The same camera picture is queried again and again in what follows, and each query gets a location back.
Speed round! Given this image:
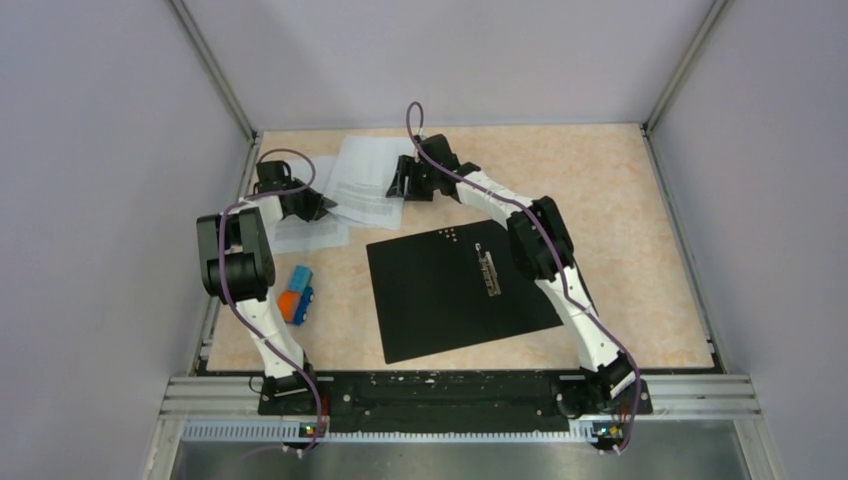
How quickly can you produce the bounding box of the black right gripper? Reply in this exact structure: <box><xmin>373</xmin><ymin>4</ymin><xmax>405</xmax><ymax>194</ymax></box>
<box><xmin>386</xmin><ymin>157</ymin><xmax>439</xmax><ymax>204</ymax></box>

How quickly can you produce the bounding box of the printed paper sheet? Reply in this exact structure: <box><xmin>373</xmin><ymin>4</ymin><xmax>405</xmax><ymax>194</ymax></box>
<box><xmin>268</xmin><ymin>156</ymin><xmax>350</xmax><ymax>254</ymax></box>
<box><xmin>324</xmin><ymin>135</ymin><xmax>413</xmax><ymax>230</ymax></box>

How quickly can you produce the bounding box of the teal black file folder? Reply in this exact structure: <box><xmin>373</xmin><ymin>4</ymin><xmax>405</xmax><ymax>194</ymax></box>
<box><xmin>366</xmin><ymin>220</ymin><xmax>562</xmax><ymax>364</ymax></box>

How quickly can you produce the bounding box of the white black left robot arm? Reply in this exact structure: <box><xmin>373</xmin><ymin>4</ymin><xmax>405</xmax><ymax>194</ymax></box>
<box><xmin>196</xmin><ymin>160</ymin><xmax>334</xmax><ymax>414</ymax></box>

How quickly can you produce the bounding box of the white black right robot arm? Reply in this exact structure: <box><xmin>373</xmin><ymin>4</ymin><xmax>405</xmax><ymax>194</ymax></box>
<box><xmin>387</xmin><ymin>134</ymin><xmax>642</xmax><ymax>412</ymax></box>

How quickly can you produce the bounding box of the orange blue toy truck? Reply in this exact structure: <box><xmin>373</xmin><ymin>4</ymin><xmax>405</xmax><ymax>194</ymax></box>
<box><xmin>277</xmin><ymin>265</ymin><xmax>314</xmax><ymax>326</ymax></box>

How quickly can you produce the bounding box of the left aluminium corner post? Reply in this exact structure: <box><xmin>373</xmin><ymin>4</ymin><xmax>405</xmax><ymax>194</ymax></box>
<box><xmin>165</xmin><ymin>0</ymin><xmax>260</xmax><ymax>144</ymax></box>

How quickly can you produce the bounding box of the aluminium corner post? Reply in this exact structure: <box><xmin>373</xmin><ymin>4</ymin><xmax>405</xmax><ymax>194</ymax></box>
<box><xmin>165</xmin><ymin>0</ymin><xmax>260</xmax><ymax>144</ymax></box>
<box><xmin>642</xmin><ymin>0</ymin><xmax>735</xmax><ymax>137</ymax></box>

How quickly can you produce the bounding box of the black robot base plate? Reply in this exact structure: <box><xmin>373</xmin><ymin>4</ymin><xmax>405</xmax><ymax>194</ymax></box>
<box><xmin>257</xmin><ymin>370</ymin><xmax>654</xmax><ymax>435</ymax></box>

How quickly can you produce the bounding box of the right aluminium corner post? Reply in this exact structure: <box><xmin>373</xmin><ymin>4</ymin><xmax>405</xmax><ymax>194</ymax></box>
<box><xmin>642</xmin><ymin>0</ymin><xmax>735</xmax><ymax>137</ymax></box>

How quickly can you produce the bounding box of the aluminium frame rail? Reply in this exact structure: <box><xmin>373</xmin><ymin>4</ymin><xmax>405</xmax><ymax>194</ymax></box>
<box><xmin>143</xmin><ymin>370</ymin><xmax>785</xmax><ymax>479</ymax></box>

